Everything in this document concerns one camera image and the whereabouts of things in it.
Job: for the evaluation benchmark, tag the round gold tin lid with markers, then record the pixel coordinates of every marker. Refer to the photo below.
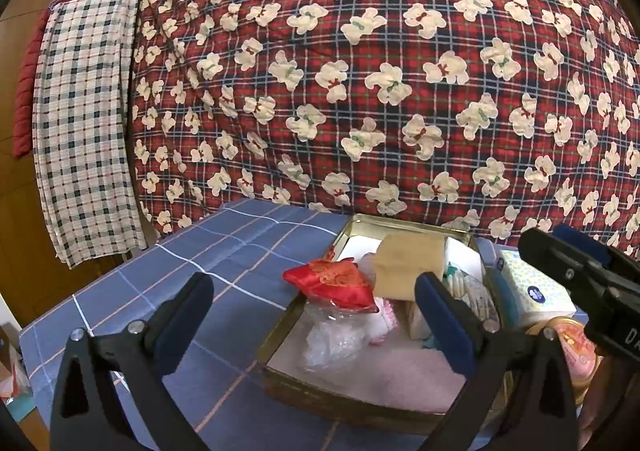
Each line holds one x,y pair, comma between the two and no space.
580,353

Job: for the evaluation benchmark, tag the tan sponge block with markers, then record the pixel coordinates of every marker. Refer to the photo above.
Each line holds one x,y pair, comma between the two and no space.
401,258

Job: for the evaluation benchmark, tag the cotton swab bag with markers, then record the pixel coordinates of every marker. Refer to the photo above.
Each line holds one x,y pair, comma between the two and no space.
471,291

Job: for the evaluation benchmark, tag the yellow tissue pack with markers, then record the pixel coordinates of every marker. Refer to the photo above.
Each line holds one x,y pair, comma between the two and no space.
526,295

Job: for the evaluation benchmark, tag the blue plaid tablecloth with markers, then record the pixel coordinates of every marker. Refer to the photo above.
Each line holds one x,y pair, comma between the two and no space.
198,344

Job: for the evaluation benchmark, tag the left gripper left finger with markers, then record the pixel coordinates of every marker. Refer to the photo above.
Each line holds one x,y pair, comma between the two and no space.
176,322

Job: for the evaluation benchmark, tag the green white checked cloth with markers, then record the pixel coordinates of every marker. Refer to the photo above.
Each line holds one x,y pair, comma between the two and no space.
79,116

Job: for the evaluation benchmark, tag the clear plastic bag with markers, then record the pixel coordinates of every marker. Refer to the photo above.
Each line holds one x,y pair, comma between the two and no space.
335,337

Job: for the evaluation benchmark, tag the green tissue packet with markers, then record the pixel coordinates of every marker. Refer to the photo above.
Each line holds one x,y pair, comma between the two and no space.
418,328

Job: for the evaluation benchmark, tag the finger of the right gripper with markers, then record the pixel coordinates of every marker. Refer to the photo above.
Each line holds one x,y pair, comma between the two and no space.
588,283
608,256

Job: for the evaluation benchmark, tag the red plaid bear blanket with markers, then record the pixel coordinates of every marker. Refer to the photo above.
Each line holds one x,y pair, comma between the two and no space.
487,116

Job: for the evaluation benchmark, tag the pink white knitted cloth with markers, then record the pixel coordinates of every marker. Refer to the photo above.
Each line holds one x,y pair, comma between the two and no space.
382,322

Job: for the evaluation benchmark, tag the red fabric pouch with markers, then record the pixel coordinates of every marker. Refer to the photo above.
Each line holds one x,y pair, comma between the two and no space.
338,284

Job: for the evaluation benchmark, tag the right hand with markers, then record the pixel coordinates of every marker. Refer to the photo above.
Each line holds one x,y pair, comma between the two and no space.
607,387

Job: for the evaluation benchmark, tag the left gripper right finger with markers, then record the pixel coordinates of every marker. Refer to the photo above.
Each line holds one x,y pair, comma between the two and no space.
455,327

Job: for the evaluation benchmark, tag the gold rectangular tin box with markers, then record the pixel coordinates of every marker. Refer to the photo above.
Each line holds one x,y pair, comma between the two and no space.
396,386

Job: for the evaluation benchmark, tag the red quilted garment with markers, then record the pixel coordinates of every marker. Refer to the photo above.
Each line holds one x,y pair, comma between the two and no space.
24,95

